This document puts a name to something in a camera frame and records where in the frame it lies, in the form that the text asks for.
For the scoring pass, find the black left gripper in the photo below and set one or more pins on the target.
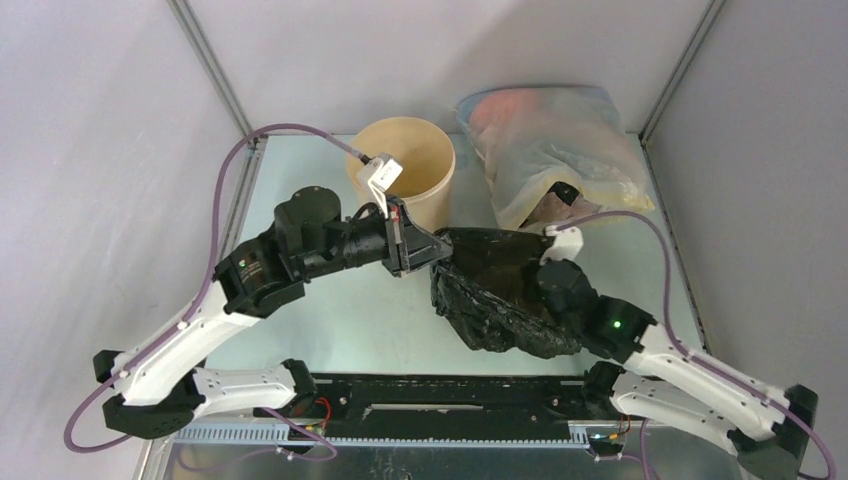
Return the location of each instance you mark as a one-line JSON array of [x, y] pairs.
[[407, 246]]

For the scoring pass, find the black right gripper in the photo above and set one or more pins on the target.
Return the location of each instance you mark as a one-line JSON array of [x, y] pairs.
[[565, 192]]

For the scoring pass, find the black plastic trash bag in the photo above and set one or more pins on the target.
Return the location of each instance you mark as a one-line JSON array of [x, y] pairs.
[[486, 291]]

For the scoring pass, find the beige round trash bin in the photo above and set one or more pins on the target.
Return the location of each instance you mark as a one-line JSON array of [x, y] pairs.
[[427, 158]]

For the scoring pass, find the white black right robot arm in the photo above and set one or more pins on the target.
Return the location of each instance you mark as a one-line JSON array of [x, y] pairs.
[[646, 372]]

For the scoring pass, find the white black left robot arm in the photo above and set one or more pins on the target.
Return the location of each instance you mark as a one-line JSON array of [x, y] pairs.
[[162, 385]]

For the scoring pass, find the translucent bag of supplies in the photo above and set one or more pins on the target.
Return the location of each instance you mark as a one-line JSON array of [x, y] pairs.
[[554, 153]]

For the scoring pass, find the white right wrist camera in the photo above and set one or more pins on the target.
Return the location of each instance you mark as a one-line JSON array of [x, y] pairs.
[[567, 242]]

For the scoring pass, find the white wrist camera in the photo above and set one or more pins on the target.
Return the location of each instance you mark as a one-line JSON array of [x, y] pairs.
[[376, 177], [567, 242]]

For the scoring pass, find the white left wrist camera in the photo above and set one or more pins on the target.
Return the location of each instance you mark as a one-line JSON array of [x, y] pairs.
[[376, 177]]

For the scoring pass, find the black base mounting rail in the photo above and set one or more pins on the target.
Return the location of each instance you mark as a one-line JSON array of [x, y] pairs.
[[443, 408]]

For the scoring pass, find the aluminium frame post right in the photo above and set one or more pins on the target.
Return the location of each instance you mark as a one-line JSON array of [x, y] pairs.
[[693, 46]]

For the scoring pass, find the aluminium frame post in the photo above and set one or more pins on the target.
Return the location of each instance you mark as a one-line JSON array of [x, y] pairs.
[[196, 37], [693, 46]]

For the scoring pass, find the aluminium frame post left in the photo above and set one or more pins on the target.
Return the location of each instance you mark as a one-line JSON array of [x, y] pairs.
[[196, 37]]

